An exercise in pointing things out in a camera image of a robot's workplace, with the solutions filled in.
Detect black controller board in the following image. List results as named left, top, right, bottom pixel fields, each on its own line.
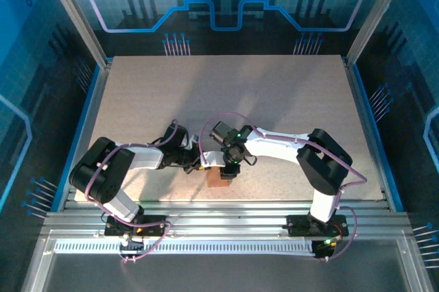
left=313, top=236, right=344, bottom=259
left=118, top=235, right=145, bottom=258

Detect blue edge strip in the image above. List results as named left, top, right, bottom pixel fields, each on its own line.
left=352, top=64, right=405, bottom=212
left=50, top=64, right=104, bottom=212

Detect aluminium frame cross rails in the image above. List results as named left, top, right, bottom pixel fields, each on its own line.
left=40, top=201, right=414, bottom=240

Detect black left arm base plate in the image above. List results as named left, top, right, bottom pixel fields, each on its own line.
left=104, top=215, right=168, bottom=237

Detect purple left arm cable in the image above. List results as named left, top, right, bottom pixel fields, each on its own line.
left=84, top=119, right=180, bottom=264

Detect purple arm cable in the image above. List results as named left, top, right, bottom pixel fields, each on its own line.
left=84, top=119, right=180, bottom=264
left=199, top=112, right=368, bottom=263

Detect white slotted cable duct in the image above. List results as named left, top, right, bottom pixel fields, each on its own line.
left=53, top=239, right=317, bottom=256

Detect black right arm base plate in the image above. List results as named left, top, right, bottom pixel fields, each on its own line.
left=285, top=215, right=350, bottom=237

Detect aluminium side rail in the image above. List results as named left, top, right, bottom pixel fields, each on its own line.
left=342, top=57, right=395, bottom=212
left=61, top=58, right=114, bottom=212

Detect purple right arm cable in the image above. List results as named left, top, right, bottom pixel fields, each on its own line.
left=199, top=112, right=368, bottom=263

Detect aluminium frame post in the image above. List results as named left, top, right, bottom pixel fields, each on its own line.
left=344, top=0, right=415, bottom=66
left=38, top=0, right=111, bottom=69

